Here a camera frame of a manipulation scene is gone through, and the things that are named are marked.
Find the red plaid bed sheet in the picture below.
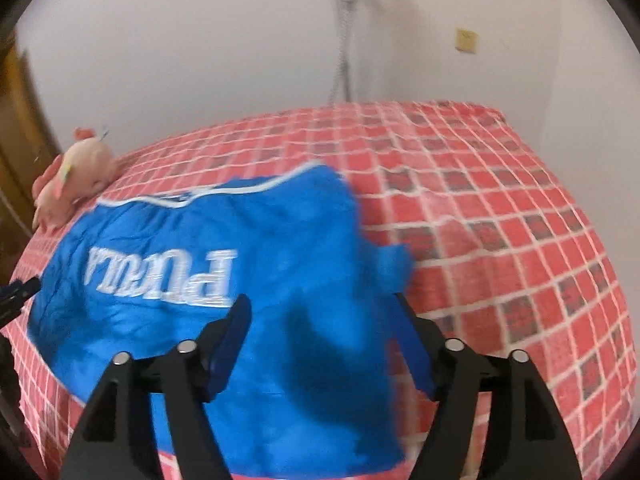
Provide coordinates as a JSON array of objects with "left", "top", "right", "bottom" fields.
[{"left": 2, "top": 100, "right": 639, "bottom": 480}]

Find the blue puffer jacket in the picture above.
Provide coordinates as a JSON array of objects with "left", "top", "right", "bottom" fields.
[{"left": 27, "top": 162, "right": 412, "bottom": 479}]

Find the grey wall conduit pipe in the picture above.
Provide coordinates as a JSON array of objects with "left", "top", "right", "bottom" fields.
[{"left": 329, "top": 0, "right": 357, "bottom": 104}]

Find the pink plush toy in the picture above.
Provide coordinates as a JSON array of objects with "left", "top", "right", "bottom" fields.
[{"left": 32, "top": 128, "right": 118, "bottom": 232}]

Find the brown wooden wardrobe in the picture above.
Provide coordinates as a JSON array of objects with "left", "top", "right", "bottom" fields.
[{"left": 0, "top": 34, "right": 60, "bottom": 285}]

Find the yellow wall socket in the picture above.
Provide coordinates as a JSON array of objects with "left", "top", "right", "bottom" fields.
[{"left": 454, "top": 28, "right": 478, "bottom": 54}]

